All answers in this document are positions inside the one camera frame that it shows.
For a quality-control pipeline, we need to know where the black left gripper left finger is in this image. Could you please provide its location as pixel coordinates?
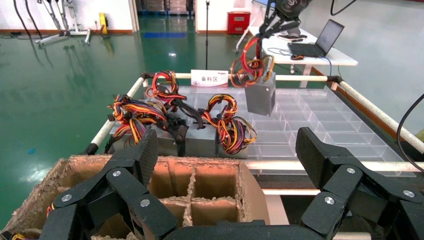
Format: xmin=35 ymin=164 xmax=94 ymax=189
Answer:
xmin=39 ymin=128 xmax=179 ymax=240

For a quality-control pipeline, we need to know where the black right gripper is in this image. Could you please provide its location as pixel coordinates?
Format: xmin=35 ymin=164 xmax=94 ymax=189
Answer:
xmin=259 ymin=0 xmax=312 ymax=38

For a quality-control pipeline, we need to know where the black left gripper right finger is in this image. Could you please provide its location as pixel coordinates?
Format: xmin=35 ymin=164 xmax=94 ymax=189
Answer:
xmin=295 ymin=126 xmax=424 ymax=240

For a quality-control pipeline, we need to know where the grey power supply with cables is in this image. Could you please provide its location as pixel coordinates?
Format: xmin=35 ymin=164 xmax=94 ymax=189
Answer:
xmin=230 ymin=35 xmax=277 ymax=117

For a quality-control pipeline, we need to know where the clear plastic compartment tray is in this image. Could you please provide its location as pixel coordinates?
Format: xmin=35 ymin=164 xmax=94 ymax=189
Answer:
xmin=110 ymin=85 xmax=419 ymax=176

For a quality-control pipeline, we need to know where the red cabinet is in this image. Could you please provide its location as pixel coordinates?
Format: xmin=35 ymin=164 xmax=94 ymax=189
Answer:
xmin=226 ymin=11 xmax=252 ymax=36

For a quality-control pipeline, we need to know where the black laptop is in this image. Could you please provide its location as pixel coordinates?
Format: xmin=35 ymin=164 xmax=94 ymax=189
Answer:
xmin=287 ymin=18 xmax=346 ymax=58

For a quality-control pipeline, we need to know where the white table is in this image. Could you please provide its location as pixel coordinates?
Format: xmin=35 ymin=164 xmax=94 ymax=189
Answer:
xmin=235 ymin=25 xmax=359 ymax=89

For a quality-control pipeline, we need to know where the brown cardboard divider box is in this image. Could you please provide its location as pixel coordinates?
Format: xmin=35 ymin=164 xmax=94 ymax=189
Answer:
xmin=0 ymin=154 xmax=271 ymax=240

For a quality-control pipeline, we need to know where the black pole stand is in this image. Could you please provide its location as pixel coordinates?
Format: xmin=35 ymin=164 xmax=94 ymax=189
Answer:
xmin=203 ymin=0 xmax=211 ymax=71

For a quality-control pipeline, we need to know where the white label sign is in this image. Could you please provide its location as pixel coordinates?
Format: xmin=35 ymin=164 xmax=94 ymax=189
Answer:
xmin=191 ymin=69 xmax=229 ymax=88

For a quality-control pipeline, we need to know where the white metal stand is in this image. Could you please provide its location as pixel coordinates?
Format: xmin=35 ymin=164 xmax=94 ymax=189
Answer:
xmin=34 ymin=0 xmax=94 ymax=46

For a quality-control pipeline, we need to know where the power supply with striped cables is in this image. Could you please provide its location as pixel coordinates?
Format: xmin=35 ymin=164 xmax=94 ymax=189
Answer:
xmin=105 ymin=93 xmax=181 ymax=157

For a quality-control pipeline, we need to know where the white padded cart rail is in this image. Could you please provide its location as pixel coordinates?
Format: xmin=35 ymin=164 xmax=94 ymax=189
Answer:
xmin=339 ymin=80 xmax=424 ymax=155
xmin=153 ymin=72 xmax=329 ymax=83
xmin=243 ymin=159 xmax=424 ymax=174
xmin=90 ymin=76 xmax=147 ymax=148

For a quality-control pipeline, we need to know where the power supply with black cables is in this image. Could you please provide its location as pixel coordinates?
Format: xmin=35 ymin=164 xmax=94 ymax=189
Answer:
xmin=165 ymin=99 xmax=220 ymax=159

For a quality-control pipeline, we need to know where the black hanging cable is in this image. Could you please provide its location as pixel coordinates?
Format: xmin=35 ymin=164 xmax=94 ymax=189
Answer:
xmin=396 ymin=93 xmax=424 ymax=164

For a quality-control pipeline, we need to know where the power supply with coloured cables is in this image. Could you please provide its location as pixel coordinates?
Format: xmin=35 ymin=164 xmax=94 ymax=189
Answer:
xmin=202 ymin=93 xmax=239 ymax=126
xmin=215 ymin=116 xmax=258 ymax=156

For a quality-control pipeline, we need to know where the yellow floor post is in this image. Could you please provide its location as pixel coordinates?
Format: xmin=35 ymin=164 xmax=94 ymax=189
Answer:
xmin=98 ymin=12 xmax=110 ymax=36

